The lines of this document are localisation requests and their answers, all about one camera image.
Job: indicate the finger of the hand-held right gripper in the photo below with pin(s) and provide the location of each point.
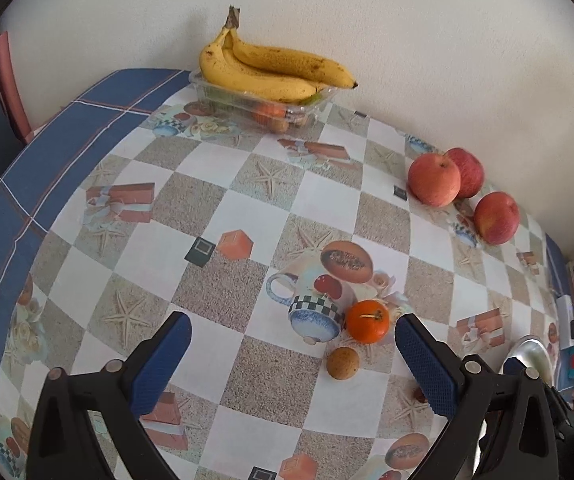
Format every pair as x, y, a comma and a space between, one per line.
514, 367

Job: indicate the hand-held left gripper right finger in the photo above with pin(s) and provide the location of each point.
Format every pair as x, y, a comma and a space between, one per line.
424, 360

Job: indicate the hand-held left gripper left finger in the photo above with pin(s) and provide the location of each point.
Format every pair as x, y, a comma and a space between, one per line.
164, 360

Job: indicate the silver metal plate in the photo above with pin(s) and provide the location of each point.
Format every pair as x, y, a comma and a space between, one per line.
529, 350

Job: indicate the orange tangerine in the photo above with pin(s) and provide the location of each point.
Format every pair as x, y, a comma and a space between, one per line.
367, 321
269, 111

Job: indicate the white box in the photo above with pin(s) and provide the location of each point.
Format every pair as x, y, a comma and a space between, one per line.
564, 307

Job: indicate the printed checkered tablecloth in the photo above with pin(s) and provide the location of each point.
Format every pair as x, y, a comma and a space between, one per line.
207, 280

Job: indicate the red apple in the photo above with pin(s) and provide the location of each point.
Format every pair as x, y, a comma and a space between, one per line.
472, 170
497, 217
434, 180

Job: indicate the clear plastic container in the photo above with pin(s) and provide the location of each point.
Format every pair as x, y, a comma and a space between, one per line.
227, 97

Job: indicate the yellow banana bunch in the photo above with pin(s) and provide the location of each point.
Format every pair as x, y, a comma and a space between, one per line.
267, 72

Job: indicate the reddish chair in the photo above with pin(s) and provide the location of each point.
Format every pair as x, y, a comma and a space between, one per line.
9, 90

